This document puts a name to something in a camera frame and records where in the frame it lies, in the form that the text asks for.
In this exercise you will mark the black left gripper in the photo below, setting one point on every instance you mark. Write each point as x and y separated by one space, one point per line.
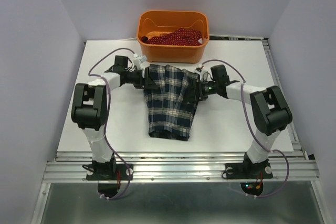
147 83

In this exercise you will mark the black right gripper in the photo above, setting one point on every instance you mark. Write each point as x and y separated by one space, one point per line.
197 94

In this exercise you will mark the navy plaid pleated skirt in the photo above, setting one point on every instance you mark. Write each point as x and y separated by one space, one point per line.
169 116

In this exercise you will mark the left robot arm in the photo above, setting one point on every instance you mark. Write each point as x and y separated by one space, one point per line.
90 111

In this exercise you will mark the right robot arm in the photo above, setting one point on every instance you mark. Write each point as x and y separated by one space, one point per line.
271 115

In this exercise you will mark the orange plastic basket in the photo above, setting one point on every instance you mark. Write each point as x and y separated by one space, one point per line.
154 23

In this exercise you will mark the red polka dot skirt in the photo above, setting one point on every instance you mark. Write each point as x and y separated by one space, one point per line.
180 37

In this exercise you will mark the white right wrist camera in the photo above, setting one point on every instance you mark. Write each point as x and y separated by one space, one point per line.
200 71

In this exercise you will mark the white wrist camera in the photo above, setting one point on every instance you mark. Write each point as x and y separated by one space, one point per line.
200 71
139 60

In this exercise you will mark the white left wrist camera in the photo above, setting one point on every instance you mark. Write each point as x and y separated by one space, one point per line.
139 60

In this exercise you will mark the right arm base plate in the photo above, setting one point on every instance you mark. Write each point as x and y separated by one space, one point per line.
253 175

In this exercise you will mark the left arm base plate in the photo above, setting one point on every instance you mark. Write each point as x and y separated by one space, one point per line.
111 185

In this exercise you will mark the aluminium frame rail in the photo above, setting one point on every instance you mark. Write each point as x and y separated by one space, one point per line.
178 182

